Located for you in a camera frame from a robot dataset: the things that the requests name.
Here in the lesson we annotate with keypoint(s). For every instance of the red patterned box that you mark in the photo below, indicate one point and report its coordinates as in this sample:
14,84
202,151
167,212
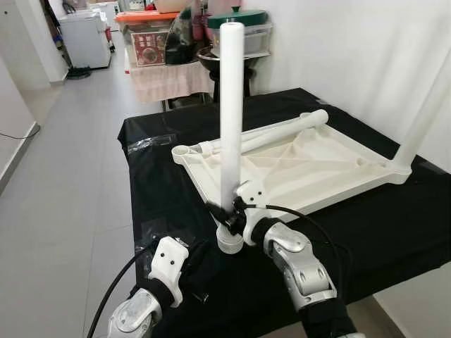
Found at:
149,48

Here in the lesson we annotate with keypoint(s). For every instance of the clear plastic storage container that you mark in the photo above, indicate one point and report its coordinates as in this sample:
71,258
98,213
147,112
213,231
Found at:
257,41

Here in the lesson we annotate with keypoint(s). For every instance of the white plastic table top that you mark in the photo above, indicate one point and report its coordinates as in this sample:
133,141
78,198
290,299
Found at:
317,169

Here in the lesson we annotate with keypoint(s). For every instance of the black table cloth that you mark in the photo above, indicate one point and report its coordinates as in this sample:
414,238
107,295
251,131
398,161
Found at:
394,232

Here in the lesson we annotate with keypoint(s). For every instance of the dark green lid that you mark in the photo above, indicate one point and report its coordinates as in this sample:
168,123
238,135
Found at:
250,15

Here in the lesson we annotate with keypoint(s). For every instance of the orange plastic lid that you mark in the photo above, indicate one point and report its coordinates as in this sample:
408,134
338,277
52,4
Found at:
146,15

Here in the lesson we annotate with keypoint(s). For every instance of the clear plastic bag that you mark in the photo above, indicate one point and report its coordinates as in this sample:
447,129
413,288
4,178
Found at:
148,143

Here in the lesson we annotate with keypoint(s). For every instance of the white appliance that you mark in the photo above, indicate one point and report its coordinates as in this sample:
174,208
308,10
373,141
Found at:
84,39

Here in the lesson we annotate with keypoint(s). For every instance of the black wok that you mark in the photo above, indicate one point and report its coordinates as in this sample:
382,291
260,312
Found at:
209,60

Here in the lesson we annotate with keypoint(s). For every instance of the beige cloth covered table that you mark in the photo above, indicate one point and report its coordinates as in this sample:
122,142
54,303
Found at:
169,83

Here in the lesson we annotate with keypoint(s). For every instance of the black round stool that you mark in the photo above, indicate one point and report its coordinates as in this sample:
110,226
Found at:
248,81

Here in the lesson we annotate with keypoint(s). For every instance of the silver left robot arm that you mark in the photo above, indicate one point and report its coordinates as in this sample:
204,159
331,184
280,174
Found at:
137,313

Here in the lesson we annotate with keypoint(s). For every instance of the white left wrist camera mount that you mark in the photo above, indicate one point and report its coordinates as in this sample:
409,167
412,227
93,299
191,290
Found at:
168,264

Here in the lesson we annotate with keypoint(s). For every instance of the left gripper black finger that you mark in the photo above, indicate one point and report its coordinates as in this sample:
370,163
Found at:
200,250

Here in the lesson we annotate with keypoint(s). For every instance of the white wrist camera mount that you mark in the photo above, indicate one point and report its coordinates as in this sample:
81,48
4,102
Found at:
248,197
168,264

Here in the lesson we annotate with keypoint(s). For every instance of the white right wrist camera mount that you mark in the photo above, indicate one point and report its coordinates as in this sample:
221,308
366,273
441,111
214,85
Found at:
248,197

